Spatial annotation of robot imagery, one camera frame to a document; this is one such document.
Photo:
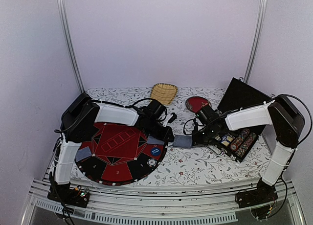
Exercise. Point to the red floral round plate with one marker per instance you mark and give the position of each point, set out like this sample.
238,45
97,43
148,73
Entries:
195,103

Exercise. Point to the boxed card deck in case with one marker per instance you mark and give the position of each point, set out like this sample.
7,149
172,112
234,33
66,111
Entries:
226,140

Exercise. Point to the round red black poker mat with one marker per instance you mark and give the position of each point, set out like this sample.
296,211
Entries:
119,155

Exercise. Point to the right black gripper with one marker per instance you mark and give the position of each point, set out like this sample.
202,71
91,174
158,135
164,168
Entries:
196,140

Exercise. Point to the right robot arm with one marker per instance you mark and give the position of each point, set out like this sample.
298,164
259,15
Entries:
280,112

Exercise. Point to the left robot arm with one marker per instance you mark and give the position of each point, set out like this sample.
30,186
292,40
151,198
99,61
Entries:
78,126

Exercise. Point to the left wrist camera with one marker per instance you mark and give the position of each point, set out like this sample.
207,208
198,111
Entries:
169,119

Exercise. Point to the left aluminium corner post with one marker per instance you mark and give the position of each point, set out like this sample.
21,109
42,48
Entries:
66,31

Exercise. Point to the blue checkered card deck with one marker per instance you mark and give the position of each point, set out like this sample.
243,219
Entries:
183,141

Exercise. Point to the dealt blue cards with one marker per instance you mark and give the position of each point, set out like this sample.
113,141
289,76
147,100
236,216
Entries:
154,141
83,154

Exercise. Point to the aluminium corner post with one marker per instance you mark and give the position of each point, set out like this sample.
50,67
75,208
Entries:
66,31
256,39

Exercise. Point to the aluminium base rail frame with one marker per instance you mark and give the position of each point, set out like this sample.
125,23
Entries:
182,205

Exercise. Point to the right aluminium corner post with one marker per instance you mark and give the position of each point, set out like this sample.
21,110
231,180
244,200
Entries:
256,39

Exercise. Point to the blue small blind chip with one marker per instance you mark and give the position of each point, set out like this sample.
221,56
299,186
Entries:
155,151

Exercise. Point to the blue white ten chip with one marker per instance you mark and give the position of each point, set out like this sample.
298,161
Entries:
152,162

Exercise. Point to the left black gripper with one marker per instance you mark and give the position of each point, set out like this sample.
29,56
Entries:
165,137

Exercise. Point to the black poker chip case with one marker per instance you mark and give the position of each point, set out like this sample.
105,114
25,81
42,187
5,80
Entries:
239,95

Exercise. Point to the woven bamboo basket tray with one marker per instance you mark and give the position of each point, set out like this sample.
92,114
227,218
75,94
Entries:
164,93

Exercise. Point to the poker chip row in case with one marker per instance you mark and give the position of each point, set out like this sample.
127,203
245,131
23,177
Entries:
236,143

